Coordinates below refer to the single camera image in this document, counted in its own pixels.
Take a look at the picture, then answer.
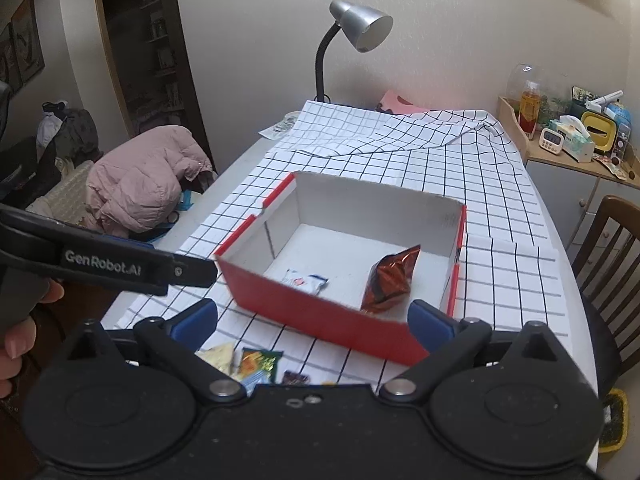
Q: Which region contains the pale yellow snack packet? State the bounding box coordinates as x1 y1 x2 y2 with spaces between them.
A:
196 342 234 375

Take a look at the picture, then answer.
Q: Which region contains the green cracker packet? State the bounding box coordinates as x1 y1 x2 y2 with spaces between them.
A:
236 348 283 384

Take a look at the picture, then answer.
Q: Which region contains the dark red foil snack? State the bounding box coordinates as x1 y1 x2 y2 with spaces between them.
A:
360 245 421 314

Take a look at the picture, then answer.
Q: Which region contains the dark brown candy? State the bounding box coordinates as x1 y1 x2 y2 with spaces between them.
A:
281 370 310 386

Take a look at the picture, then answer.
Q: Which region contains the white blue snack packet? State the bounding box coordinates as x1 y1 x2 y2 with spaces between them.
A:
281 269 329 295

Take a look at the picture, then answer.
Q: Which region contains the person's left hand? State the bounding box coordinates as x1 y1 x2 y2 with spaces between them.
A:
0 278 66 401

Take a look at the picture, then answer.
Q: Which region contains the checkered white tablecloth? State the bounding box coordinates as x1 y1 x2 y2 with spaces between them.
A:
104 110 572 386

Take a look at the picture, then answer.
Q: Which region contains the pink puffer jacket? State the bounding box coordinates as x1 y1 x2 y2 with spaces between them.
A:
84 125 217 237

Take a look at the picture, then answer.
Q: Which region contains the red cardboard box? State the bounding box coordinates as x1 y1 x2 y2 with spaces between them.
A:
215 171 466 365

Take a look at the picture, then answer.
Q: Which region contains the wooden chair right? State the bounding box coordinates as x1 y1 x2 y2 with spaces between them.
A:
572 195 639 382

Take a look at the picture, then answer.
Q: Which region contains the wooden tray side cabinet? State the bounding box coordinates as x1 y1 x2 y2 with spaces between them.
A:
498 96 639 250

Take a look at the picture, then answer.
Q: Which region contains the paper booklet on table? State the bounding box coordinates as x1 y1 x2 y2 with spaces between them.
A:
259 110 299 141

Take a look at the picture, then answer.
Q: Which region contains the white kitchen timer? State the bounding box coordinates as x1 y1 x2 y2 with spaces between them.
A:
538 128 565 155

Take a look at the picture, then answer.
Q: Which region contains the tissue box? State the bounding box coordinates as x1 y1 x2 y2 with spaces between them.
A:
549 115 596 164

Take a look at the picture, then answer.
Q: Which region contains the pink paper item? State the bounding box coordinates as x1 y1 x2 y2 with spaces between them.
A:
375 90 428 115

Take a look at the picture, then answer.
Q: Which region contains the orange drink bottle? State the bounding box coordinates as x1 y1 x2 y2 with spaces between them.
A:
518 80 541 139

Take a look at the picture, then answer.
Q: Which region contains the dark bookshelf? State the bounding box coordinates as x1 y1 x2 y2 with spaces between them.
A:
96 0 212 155

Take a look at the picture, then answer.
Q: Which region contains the yellow container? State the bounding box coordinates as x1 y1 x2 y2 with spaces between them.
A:
580 110 617 154

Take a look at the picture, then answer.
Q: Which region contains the silver gooseneck desk lamp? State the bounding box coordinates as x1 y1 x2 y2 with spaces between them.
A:
314 0 394 102

